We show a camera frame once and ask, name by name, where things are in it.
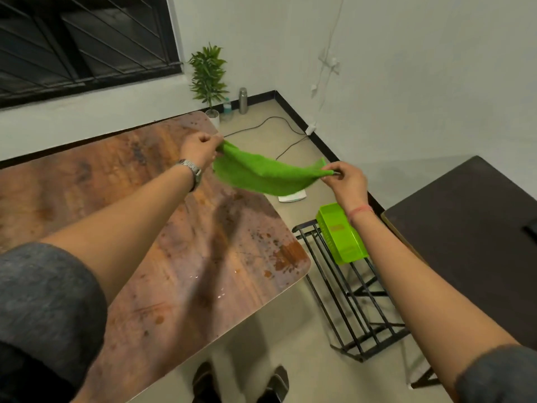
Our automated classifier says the person's right hand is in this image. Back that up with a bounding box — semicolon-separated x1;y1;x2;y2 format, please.
321;161;370;214

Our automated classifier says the person's left hand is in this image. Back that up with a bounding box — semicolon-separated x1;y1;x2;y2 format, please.
179;132;225;169

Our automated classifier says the green towel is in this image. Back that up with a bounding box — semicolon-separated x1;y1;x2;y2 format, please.
212;140;336;197

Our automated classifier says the person's left forearm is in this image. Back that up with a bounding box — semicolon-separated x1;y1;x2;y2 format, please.
41;164;195;304

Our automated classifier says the person's right forearm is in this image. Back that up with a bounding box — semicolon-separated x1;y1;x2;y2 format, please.
349;207;521;399

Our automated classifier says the silver wristwatch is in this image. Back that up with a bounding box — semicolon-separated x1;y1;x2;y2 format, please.
176;159;203;193

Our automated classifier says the green plastic basket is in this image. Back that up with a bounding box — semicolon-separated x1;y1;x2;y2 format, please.
316;203;369;266

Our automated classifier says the green potted plant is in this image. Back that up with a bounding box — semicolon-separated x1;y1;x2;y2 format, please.
187;43;230;128

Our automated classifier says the brown wooden table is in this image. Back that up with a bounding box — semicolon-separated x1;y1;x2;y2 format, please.
0;111;312;403

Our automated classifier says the black metal rack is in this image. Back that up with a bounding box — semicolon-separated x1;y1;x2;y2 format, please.
292;219;411;363

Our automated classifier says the dark wooden table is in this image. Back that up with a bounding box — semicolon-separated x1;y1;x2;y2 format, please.
381;155;537;388

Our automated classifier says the black barred window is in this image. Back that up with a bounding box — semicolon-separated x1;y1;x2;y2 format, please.
0;0;184;109

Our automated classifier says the person's right shoe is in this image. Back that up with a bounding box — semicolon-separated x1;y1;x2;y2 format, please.
257;365;290;403

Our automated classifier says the person's shoe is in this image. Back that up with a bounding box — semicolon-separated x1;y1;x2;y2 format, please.
192;362;222;403
257;365;290;403

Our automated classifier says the person's left shoe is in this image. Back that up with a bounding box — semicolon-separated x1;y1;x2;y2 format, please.
192;362;222;403

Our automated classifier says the grey left sleeve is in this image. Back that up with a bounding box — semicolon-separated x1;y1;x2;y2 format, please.
0;242;108;403

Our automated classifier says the grey sleeve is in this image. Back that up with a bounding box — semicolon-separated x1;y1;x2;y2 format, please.
0;242;108;403
455;345;537;403

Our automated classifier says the grey right sleeve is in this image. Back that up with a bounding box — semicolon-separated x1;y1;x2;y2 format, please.
455;345;537;403

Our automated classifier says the black cable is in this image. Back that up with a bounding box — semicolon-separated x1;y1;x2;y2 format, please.
222;116;309;162

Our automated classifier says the white wall cable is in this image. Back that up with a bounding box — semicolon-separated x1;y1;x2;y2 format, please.
310;0;347;124

